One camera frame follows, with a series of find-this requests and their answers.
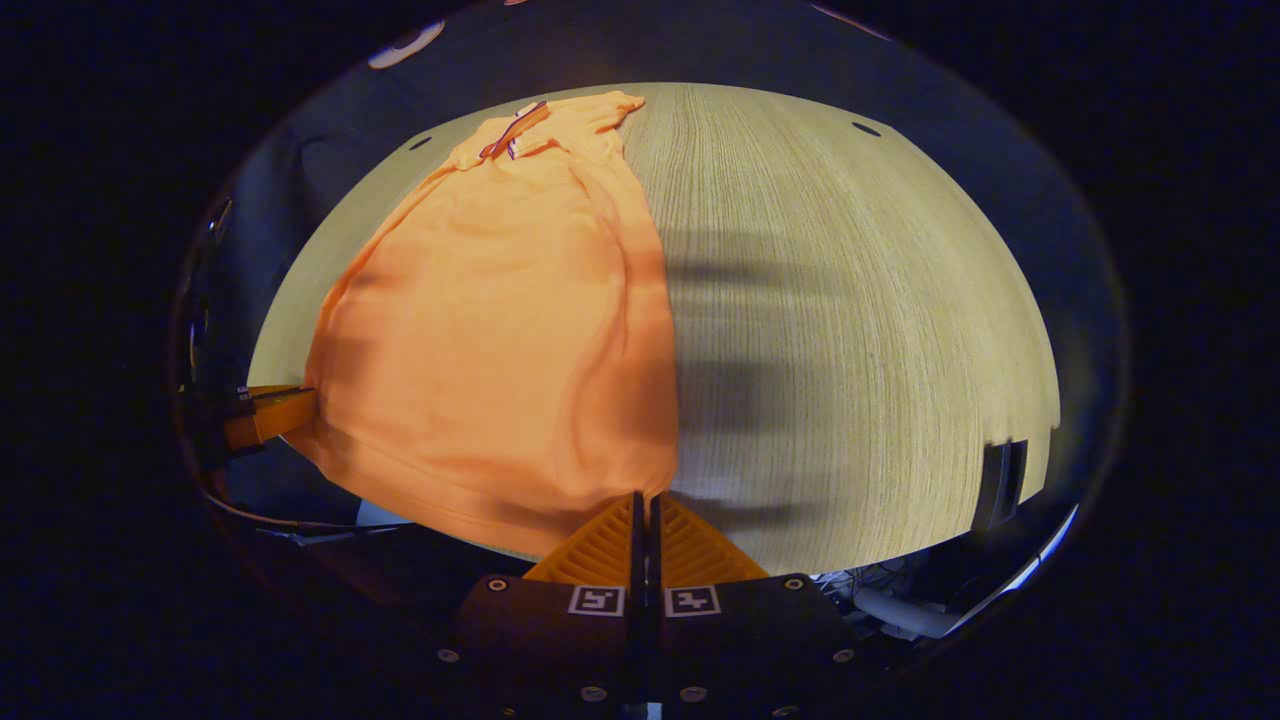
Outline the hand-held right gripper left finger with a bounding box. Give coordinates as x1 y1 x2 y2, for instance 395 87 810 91
440 490 646 716

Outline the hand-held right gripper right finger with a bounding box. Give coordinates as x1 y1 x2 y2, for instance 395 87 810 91
648 492 861 716

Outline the orange T-shirt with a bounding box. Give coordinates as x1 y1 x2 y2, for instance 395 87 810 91
285 90 681 559

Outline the dark rectangular object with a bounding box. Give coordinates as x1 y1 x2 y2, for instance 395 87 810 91
973 438 1031 533

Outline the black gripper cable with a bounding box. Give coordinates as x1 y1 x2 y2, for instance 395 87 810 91
200 483 416 538

